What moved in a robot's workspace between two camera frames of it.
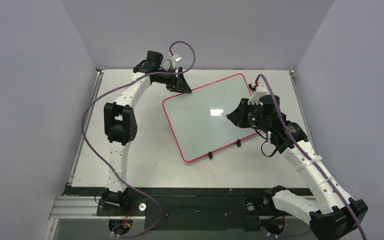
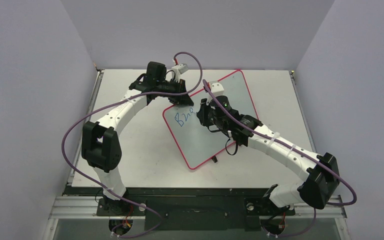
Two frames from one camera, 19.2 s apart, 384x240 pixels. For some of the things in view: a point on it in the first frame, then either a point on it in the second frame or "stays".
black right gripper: [245, 113] → [208, 116]
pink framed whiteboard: [195, 118] stays
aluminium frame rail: [76, 207] stays
